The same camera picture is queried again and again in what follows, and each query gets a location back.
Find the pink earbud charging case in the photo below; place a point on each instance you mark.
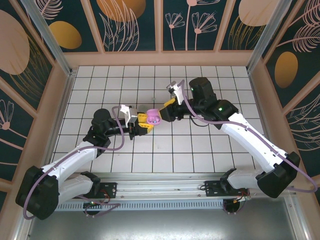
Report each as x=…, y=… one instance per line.
x=153, y=115

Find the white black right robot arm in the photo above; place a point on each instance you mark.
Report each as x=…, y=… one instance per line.
x=250, y=140

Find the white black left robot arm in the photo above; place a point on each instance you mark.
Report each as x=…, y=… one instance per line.
x=67, y=160

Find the black base electronics housing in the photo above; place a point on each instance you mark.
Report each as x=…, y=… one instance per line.
x=91, y=211
x=233, y=207

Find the grey metal sheet panel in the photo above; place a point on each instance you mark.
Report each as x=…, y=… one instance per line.
x=160, y=225

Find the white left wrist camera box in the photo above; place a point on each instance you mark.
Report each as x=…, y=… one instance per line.
x=130, y=115

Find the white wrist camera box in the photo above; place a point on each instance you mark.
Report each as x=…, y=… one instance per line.
x=130, y=115
x=177, y=91

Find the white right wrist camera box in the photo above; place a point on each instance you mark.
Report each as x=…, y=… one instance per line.
x=177, y=91

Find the aluminium side rail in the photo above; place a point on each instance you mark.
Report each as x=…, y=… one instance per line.
x=257, y=95
x=59, y=125

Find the pink wooden enclosure frame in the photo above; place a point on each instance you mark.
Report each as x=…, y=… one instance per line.
x=160, y=58

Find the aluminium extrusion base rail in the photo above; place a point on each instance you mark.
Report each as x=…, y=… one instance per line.
x=160, y=186

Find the dark floral wall panel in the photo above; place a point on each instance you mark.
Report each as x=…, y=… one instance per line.
x=20, y=50
x=125, y=25
x=245, y=25
x=75, y=37
x=300, y=37
x=192, y=25
x=307, y=130
x=12, y=137

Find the aluminium corner post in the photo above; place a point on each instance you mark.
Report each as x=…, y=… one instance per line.
x=52, y=42
x=267, y=37

